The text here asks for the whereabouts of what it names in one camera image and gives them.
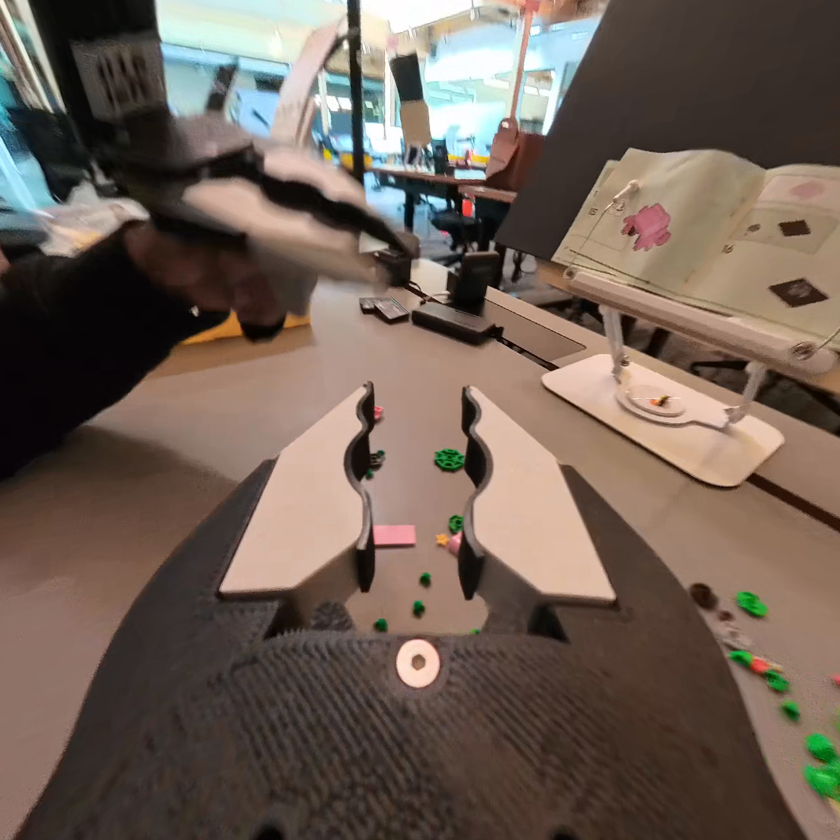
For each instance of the small dark brown piece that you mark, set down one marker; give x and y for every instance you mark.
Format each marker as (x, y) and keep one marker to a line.
(702, 594)

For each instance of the small green round plate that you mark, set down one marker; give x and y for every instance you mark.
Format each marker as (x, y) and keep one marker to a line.
(751, 604)

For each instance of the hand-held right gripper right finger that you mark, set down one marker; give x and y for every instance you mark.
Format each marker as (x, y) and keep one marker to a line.
(538, 525)

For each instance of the cluster of green leaf pieces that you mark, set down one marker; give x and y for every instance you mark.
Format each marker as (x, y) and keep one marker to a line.
(820, 781)
(425, 578)

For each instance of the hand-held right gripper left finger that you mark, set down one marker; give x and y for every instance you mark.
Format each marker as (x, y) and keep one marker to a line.
(295, 525)

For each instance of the small grey piece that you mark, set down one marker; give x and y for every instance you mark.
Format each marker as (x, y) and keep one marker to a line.
(735, 636)

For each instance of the white book stand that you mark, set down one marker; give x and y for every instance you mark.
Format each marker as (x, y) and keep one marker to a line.
(722, 446)

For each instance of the yellow plastic bin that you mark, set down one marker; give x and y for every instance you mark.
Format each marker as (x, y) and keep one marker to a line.
(216, 331)

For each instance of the black panel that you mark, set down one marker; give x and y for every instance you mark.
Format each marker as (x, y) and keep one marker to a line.
(689, 98)

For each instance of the pink curved brick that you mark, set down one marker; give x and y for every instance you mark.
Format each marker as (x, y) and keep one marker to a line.
(455, 544)

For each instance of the clear plastic bags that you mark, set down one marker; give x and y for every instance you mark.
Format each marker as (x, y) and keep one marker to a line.
(92, 223)

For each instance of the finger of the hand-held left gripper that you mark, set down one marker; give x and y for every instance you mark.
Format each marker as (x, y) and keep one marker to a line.
(295, 236)
(315, 177)

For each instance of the pink flat rectangular tile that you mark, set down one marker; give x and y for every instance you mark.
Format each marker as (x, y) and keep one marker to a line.
(394, 535)

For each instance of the tilted paper document holder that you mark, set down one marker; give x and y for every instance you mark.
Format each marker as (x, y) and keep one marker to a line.
(305, 85)

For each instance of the green octagonal web piece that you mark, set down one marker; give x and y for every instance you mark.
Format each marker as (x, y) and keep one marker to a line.
(449, 459)

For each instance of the black flat dock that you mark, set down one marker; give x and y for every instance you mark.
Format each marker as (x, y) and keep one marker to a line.
(453, 323)

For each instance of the person's left hand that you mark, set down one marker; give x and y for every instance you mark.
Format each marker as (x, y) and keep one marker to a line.
(210, 282)

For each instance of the small black flat device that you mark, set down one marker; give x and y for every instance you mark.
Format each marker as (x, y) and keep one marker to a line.
(384, 310)

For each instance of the brown bag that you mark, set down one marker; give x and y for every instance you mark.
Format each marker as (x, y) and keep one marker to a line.
(518, 157)

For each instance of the open instruction booklet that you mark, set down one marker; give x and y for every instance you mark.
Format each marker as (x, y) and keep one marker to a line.
(709, 223)

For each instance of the black pole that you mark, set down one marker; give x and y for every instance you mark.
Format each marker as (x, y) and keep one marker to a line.
(355, 98)

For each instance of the black upright device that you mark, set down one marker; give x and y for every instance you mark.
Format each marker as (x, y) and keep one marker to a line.
(476, 279)

